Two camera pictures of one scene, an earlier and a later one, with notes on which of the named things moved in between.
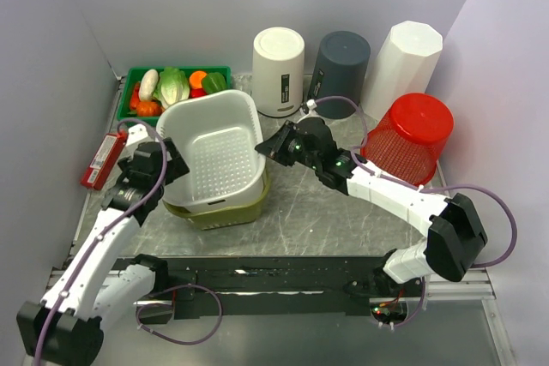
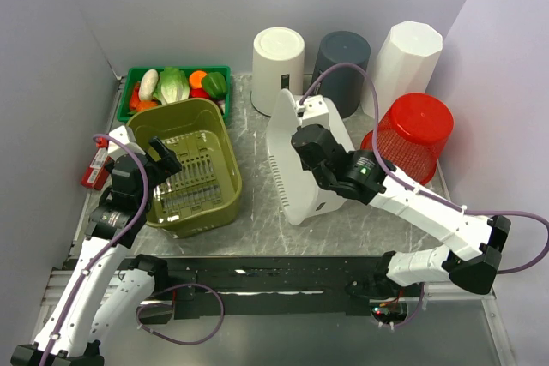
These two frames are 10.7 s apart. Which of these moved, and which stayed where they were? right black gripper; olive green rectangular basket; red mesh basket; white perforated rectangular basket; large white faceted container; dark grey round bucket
Moved: white perforated rectangular basket; olive green rectangular basket
Stayed: dark grey round bucket; red mesh basket; right black gripper; large white faceted container
